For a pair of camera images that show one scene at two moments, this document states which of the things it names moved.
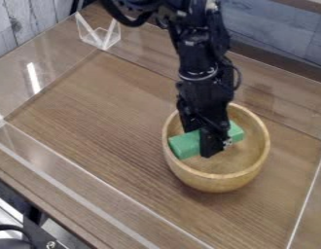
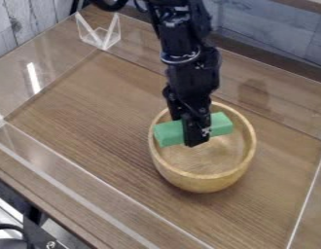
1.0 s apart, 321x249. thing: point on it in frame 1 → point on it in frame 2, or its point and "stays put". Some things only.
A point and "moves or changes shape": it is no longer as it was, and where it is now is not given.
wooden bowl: [234, 166] moves or changes shape
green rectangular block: [186, 144] → [169, 130]
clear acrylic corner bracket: [102, 37] stays put
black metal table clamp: [34, 217] stays put
